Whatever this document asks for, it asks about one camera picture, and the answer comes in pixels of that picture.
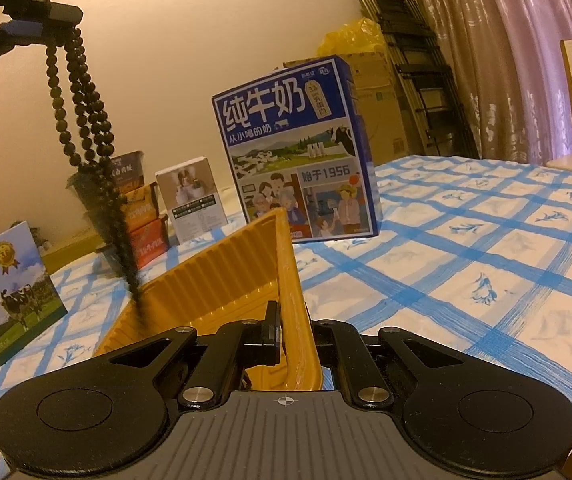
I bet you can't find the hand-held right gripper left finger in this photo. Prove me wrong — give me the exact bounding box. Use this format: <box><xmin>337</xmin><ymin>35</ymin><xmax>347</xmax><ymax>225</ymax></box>
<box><xmin>108</xmin><ymin>301</ymin><xmax>284</xmax><ymax>411</ymax></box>

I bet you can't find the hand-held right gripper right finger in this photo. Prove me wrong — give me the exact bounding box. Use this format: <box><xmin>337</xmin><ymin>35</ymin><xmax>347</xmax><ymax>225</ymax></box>
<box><xmin>313</xmin><ymin>320</ymin><xmax>463</xmax><ymax>409</ymax></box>

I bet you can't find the yellow plastic tray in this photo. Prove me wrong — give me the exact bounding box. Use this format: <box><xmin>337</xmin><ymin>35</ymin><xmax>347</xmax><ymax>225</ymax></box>
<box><xmin>93</xmin><ymin>207</ymin><xmax>325</xmax><ymax>393</ymax></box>

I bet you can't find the black bead necklace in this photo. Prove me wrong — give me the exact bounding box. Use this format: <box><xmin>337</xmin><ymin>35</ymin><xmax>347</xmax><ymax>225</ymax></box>
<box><xmin>45</xmin><ymin>27</ymin><xmax>145</xmax><ymax>334</ymax></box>

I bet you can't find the blue checked tablecloth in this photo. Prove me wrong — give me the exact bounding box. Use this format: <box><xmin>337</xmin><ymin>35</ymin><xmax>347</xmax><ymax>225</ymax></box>
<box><xmin>0</xmin><ymin>154</ymin><xmax>572</xmax><ymax>480</ymax></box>

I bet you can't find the small white product box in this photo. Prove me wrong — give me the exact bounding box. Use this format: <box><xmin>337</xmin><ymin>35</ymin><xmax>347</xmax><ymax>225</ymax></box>
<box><xmin>155</xmin><ymin>156</ymin><xmax>230</xmax><ymax>245</ymax></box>

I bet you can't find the blue milk carton box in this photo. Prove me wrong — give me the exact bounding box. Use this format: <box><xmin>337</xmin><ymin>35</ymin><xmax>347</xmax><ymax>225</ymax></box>
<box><xmin>211</xmin><ymin>55</ymin><xmax>383</xmax><ymax>244</ymax></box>

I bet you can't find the black bowl with orange label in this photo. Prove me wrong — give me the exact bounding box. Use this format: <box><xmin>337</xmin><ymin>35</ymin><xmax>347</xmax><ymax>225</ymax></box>
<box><xmin>83</xmin><ymin>182</ymin><xmax>160</xmax><ymax>234</ymax></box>

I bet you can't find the large cardboard box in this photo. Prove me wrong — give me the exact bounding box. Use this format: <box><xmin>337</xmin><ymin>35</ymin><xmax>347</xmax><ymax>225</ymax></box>
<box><xmin>283</xmin><ymin>52</ymin><xmax>413</xmax><ymax>167</ymax></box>

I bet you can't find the cow print milk gift box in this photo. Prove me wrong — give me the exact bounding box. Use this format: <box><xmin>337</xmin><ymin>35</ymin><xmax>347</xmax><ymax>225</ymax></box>
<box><xmin>0</xmin><ymin>220</ymin><xmax>70</xmax><ymax>389</ymax></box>

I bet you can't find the black folding ladder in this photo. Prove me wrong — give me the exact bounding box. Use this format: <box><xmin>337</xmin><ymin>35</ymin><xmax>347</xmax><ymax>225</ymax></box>
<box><xmin>352</xmin><ymin>0</ymin><xmax>480</xmax><ymax>161</ymax></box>

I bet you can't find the yellow plastic bag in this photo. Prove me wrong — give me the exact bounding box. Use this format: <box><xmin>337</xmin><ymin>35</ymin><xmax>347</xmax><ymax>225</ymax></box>
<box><xmin>318</xmin><ymin>17</ymin><xmax>388</xmax><ymax>59</ymax></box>

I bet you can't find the patterned curtain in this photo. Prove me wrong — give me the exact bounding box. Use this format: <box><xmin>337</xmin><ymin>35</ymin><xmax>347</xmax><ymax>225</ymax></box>
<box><xmin>401</xmin><ymin>0</ymin><xmax>572</xmax><ymax>167</ymax></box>

